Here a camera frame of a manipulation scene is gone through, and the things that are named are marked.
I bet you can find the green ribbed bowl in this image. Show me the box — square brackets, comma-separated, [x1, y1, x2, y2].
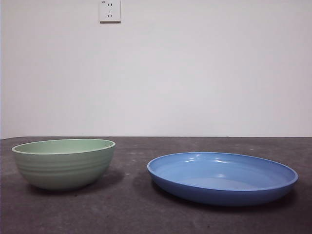
[11, 138, 117, 191]

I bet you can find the blue round plate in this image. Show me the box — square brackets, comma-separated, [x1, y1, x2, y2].
[146, 151, 299, 207]

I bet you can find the white wall socket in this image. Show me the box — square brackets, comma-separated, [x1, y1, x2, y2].
[99, 0, 122, 24]

